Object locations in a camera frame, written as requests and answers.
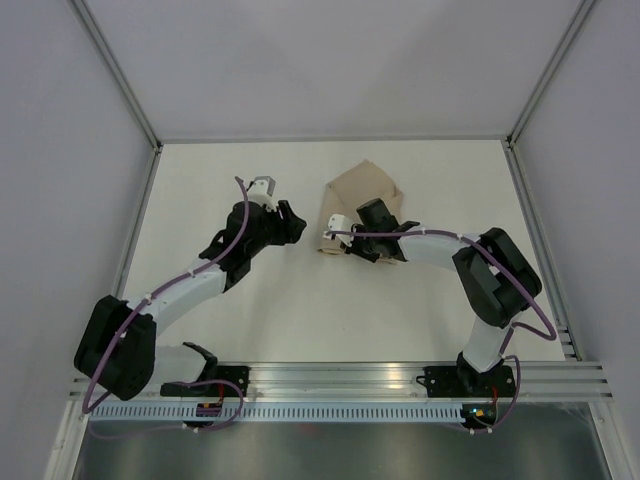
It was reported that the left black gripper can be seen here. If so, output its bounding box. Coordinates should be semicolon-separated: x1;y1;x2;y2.
246;200;307;257

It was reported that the beige cloth napkin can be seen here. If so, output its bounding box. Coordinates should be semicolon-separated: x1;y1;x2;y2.
316;160;404;256

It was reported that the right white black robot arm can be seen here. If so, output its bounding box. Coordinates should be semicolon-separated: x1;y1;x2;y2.
328;199;542;398

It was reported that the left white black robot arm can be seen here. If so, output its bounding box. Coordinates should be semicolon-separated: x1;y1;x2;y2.
73;200;307;400

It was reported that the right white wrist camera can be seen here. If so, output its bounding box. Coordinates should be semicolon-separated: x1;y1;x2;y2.
323;214;355;247

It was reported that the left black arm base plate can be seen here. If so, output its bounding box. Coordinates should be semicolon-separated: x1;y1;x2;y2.
160;365;251;398

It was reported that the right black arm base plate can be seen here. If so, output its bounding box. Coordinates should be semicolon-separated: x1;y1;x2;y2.
422;365;516;400

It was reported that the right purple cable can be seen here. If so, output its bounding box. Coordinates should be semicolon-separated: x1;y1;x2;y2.
324;227;558;436

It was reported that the purple cable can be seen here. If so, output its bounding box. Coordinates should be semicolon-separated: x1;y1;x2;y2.
324;227;558;436
81;175;251;441

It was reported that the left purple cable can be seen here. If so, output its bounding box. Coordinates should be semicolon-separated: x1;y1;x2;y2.
81;175;251;441

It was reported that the left aluminium frame post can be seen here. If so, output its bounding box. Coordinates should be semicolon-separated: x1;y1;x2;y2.
66;0;163;151

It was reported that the aluminium frame post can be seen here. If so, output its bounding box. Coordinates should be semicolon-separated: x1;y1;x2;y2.
66;0;163;151
504;0;599;149

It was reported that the white slotted cable duct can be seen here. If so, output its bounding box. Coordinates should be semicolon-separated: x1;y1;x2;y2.
91;401;464;423

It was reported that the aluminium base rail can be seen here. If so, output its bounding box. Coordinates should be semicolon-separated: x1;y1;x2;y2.
245;361;613;403

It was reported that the right aluminium frame post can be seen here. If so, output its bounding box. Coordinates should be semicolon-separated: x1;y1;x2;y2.
504;0;599;149

